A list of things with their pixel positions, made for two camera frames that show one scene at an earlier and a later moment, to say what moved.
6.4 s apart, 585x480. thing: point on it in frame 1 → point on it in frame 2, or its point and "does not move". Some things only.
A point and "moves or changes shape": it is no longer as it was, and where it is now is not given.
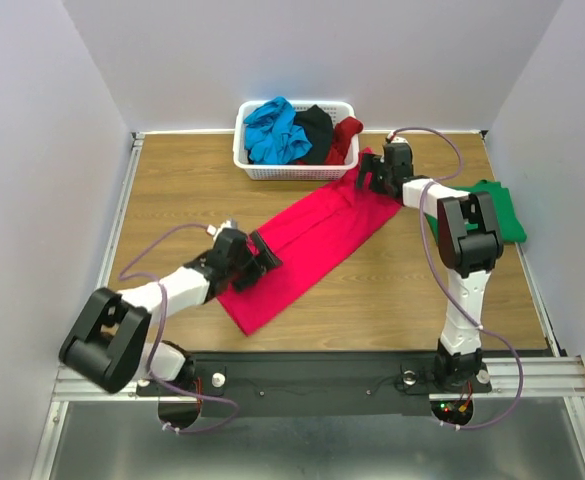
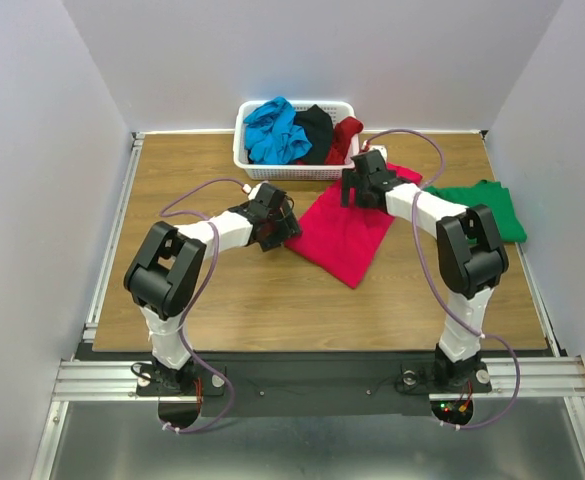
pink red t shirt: [315, 238] moves or changes shape
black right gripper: [375, 175] → [354, 185]
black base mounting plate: [310, 383] does not move
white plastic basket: [339, 111] does not move
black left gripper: [265, 260] → [289, 229]
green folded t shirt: [511, 229] does not move
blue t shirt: [272, 135] does not move
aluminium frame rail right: [552, 376] does not move
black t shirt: [318, 125] does not move
